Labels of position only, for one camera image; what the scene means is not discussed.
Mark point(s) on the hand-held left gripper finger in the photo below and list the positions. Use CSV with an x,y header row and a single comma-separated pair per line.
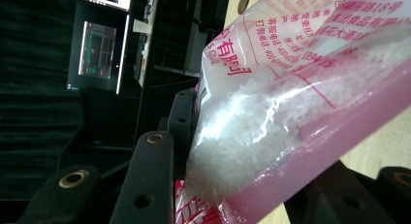
x,y
182,127

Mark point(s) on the pink and white plastic bag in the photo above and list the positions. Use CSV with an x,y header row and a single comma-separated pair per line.
x,y
274,120

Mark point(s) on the white paper label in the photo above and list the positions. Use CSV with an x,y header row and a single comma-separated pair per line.
x,y
142,26

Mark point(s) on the dark screen monitor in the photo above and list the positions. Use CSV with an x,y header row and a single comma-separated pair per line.
x,y
97,49

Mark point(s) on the dark curtain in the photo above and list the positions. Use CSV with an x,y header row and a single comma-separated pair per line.
x,y
32,88

